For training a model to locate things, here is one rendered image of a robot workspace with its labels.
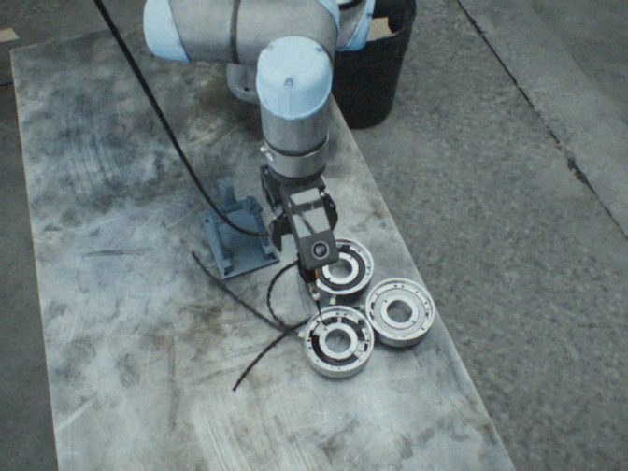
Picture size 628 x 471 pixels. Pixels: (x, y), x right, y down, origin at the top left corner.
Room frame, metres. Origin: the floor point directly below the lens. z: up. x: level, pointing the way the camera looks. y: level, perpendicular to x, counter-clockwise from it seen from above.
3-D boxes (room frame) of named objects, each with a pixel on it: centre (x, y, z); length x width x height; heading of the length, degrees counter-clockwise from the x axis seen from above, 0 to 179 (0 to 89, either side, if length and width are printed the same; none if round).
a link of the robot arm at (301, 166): (0.50, 0.02, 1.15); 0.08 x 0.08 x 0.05
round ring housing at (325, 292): (0.52, -0.05, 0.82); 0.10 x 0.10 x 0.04
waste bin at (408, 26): (1.71, -0.17, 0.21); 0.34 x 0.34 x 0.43
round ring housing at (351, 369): (0.40, -0.04, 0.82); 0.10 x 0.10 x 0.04
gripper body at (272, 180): (0.51, 0.02, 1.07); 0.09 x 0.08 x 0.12; 21
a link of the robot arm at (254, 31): (0.61, 0.02, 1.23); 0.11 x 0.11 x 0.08; 83
